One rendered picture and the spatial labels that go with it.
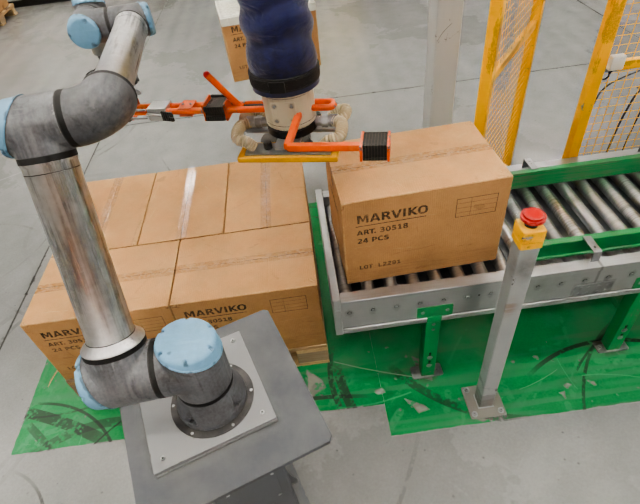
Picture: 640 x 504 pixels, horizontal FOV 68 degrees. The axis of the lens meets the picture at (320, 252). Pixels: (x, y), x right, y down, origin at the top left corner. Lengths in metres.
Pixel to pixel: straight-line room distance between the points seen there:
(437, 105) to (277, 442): 2.09
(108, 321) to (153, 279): 0.96
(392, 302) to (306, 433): 0.69
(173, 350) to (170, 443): 0.29
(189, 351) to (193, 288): 0.87
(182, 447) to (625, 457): 1.67
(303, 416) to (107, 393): 0.49
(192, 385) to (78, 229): 0.44
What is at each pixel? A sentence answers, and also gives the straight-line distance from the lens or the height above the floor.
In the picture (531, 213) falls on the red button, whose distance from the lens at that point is 1.48.
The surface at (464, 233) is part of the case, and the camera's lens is 1.86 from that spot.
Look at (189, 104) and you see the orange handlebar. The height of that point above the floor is 1.22.
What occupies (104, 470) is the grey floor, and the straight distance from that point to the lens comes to 2.38.
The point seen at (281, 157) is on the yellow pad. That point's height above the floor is 1.10.
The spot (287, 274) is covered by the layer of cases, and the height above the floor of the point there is 0.54.
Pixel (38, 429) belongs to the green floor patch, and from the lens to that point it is 2.64.
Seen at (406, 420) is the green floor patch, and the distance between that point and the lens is 2.18.
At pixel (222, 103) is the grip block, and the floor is 1.23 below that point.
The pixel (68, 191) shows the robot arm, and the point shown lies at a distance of 1.12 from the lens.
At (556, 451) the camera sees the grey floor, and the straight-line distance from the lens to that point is 2.24.
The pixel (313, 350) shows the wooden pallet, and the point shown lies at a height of 0.11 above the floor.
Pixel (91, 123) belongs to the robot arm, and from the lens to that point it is 1.08.
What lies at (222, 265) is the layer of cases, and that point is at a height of 0.54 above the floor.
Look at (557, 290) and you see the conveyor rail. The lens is 2.06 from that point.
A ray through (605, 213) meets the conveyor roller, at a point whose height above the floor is 0.54.
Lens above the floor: 1.94
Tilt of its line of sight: 43 degrees down
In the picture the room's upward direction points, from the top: 8 degrees counter-clockwise
